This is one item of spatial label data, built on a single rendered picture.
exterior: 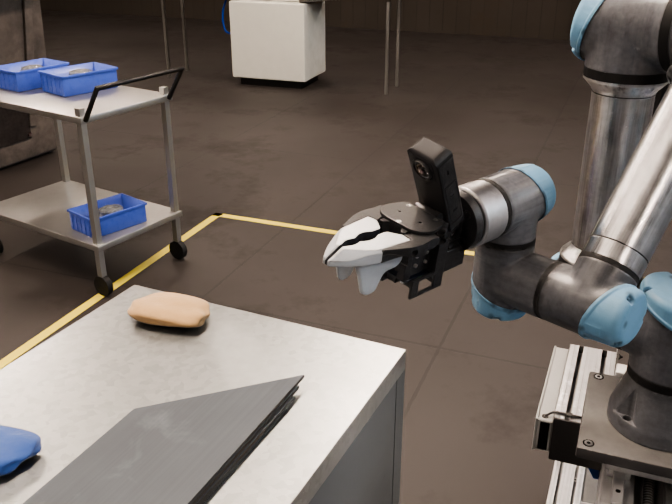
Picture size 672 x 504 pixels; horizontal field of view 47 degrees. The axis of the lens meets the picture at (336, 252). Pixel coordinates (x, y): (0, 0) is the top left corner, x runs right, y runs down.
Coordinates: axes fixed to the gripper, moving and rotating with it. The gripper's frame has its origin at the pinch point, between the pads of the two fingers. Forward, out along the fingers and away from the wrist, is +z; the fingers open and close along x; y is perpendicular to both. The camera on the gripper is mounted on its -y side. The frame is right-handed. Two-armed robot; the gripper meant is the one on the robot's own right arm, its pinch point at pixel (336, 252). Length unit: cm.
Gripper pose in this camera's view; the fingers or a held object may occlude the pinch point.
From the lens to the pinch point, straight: 77.9
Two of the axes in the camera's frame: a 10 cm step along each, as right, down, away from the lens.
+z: -7.3, 2.8, -6.2
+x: -6.7, -4.2, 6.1
